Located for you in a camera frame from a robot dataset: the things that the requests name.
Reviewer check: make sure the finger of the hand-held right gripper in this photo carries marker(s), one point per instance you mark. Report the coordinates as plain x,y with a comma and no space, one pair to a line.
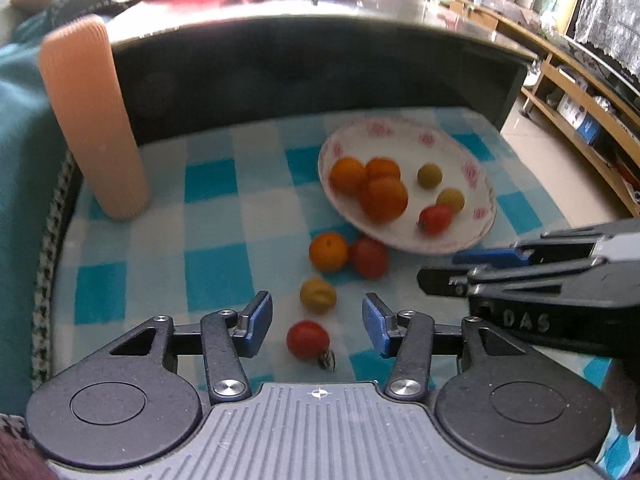
485,258
440,281

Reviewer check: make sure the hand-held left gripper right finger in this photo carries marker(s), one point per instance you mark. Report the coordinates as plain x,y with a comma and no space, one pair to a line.
375,322

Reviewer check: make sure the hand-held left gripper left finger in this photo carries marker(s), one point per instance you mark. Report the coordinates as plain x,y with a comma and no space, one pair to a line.
260,322

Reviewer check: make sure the yellow round fruit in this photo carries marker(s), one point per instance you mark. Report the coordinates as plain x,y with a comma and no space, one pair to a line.
451,200
318,296

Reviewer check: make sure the orange tangerine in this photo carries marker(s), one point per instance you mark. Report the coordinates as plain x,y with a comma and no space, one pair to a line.
384,199
328,252
347,176
383,167

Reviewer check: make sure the yellow-green round fruit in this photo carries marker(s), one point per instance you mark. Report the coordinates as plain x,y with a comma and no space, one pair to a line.
429,175

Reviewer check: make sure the white floral plate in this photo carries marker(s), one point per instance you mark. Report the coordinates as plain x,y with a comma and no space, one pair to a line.
395,135

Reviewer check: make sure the small black white object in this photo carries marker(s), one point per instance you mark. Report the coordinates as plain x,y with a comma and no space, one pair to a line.
326,360

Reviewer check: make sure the blue white checkered cloth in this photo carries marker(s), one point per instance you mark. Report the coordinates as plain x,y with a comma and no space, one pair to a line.
215,270

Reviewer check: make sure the white blue box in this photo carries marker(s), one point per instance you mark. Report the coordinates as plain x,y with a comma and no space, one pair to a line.
572,110

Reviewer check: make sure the wooden media shelf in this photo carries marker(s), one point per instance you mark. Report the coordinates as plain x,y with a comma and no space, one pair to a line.
560,65

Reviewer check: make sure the houndstooth cloth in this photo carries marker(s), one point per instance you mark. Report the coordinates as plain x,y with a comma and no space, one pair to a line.
50,260

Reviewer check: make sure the pink ribbed cylinder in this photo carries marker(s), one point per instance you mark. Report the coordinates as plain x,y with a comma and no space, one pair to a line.
95,125

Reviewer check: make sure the teal blanket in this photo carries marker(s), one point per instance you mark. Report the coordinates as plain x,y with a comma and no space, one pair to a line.
25,210

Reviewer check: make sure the grey lace cloth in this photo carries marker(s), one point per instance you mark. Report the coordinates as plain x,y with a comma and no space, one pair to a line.
610,15

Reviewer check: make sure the dark maroon cloth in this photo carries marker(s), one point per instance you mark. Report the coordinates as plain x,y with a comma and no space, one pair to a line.
20,460

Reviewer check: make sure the dark patterned cushion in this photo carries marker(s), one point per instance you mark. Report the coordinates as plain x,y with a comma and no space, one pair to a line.
85,7

